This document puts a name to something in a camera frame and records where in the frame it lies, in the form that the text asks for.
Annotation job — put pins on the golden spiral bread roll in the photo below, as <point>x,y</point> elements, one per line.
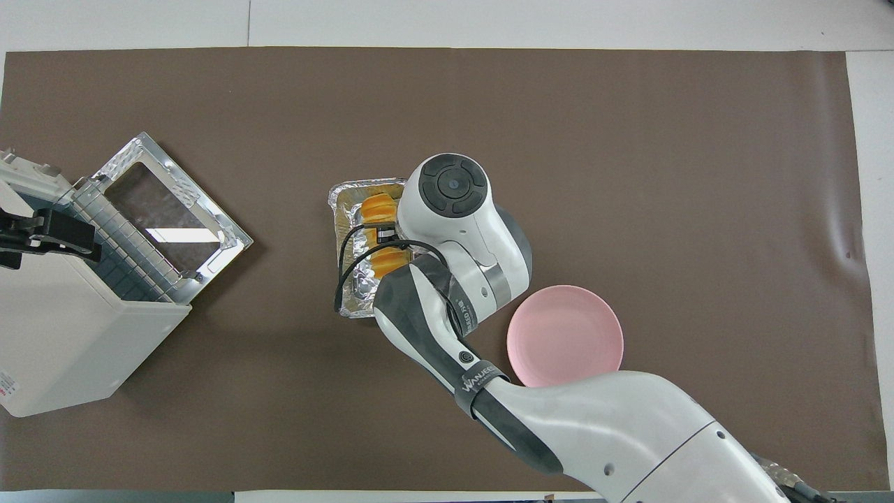
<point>379,207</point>

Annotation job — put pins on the glass oven door metal frame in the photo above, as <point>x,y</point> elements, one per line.
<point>174,209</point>

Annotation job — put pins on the red white oven sticker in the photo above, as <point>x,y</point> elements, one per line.
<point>5,388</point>

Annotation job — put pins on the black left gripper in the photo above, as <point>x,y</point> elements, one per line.
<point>21,234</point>

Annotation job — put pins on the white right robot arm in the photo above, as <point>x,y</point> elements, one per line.
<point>628,433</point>

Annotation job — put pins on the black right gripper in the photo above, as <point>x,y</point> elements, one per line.
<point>383,233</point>

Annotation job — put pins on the white toaster oven body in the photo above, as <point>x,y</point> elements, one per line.
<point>63,335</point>

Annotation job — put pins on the aluminium foil tray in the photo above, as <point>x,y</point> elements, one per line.
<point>349,202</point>

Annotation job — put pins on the pink round plate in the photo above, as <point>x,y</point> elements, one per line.
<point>566,335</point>

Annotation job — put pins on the brown table mat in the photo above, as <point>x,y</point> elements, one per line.
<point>628,140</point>

